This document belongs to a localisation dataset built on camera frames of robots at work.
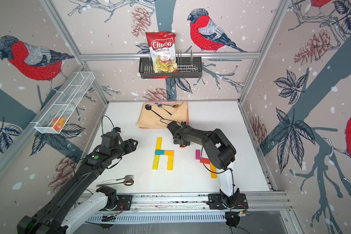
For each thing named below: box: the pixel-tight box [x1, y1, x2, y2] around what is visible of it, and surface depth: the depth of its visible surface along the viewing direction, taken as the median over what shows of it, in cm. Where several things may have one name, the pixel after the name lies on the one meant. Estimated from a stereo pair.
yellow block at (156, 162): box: [152, 155, 161, 171], surface depth 89 cm
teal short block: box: [154, 149, 165, 156], surface depth 94 cm
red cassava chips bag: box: [145, 31, 180, 79], surface depth 85 cm
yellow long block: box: [167, 155, 174, 171], surface depth 90 cm
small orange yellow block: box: [164, 150, 175, 156], surface depth 94 cm
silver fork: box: [100, 174, 135, 184], surface depth 83 cm
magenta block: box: [195, 149, 201, 160], surface depth 92 cm
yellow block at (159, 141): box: [155, 136, 163, 151], surface depth 99 cm
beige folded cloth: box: [136, 101, 189, 129], surface depth 114 cm
